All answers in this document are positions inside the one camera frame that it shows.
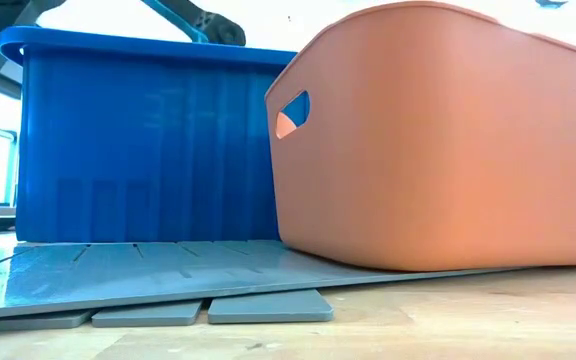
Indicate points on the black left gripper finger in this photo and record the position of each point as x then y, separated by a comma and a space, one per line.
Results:
218, 30

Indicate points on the large blue plastic bin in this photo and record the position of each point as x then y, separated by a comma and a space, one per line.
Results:
143, 150

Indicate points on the orange plastic basket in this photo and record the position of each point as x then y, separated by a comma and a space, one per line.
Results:
443, 150

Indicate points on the short grey slotted divider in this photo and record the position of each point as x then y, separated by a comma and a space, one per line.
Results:
118, 275

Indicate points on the long grey slotted divider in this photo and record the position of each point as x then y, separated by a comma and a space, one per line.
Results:
268, 307

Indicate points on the dark ceiling fixture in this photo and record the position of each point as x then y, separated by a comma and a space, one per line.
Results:
550, 2

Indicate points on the blue window post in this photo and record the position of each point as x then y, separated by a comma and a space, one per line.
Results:
12, 170

